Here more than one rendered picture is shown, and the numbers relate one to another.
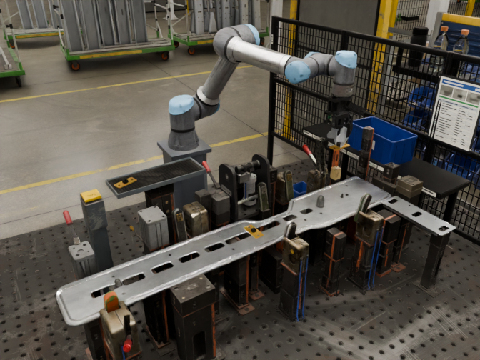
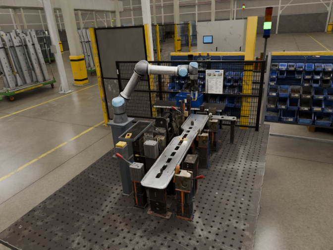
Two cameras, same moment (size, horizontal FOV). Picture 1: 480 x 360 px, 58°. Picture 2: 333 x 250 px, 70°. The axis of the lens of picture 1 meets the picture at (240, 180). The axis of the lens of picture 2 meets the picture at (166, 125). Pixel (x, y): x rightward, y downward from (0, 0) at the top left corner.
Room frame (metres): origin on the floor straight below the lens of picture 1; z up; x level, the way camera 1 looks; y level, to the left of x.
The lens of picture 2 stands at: (-0.15, 1.17, 1.96)
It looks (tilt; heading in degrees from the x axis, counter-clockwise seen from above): 23 degrees down; 325
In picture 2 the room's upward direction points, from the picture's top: 3 degrees counter-clockwise
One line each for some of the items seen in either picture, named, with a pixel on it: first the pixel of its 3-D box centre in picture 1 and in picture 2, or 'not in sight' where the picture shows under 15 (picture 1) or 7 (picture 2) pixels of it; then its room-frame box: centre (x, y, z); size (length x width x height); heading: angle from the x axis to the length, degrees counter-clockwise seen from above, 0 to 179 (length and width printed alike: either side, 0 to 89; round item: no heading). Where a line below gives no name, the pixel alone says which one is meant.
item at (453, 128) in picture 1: (456, 113); (214, 81); (1.84, -0.96, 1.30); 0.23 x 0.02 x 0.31; 33
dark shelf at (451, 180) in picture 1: (375, 153); (188, 105); (2.02, -0.69, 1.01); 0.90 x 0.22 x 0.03; 33
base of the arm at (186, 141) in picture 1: (183, 135); (120, 116); (1.94, 0.27, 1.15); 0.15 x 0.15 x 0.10
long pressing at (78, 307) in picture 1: (250, 235); (183, 140); (1.34, -0.04, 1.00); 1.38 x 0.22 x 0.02; 123
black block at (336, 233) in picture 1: (333, 263); (207, 143); (1.37, -0.37, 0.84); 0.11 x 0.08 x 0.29; 33
